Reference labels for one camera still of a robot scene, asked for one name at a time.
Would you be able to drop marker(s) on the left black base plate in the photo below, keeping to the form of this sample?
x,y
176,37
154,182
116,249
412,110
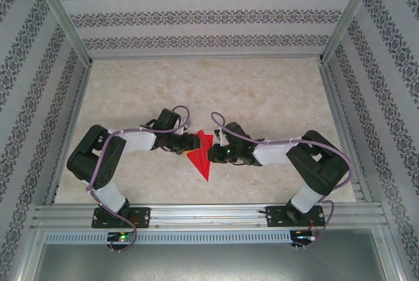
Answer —
x,y
142,217

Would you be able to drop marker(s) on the controller board with green light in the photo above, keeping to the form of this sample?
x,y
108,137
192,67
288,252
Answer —
x,y
122,237

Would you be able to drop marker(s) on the controller board with white plug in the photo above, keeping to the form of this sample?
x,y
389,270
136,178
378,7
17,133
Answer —
x,y
302,237

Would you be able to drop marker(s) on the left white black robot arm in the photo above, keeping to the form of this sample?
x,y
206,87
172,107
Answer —
x,y
113,196

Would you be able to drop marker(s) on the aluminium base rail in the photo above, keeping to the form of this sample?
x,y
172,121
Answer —
x,y
209,215

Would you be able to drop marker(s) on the aluminium frame cross beam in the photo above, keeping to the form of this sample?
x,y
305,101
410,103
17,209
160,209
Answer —
x,y
206,56

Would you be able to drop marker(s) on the grey sheet metal tray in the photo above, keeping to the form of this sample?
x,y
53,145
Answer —
x,y
209,264

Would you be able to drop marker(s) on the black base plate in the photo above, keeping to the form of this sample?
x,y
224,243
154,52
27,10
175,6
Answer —
x,y
142,217
275,218

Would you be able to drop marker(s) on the aluminium frame post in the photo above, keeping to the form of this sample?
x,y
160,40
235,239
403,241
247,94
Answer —
x,y
63,15
348,15

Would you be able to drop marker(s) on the aluminium side floor rail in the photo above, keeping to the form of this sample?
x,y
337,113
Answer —
x,y
338,110
69,130

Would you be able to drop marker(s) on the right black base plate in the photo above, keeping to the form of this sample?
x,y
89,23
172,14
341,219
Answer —
x,y
275,218

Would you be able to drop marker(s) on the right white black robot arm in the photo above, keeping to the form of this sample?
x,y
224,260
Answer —
x,y
271,155

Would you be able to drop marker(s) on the red paper sheet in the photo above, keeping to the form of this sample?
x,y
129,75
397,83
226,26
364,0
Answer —
x,y
199,160

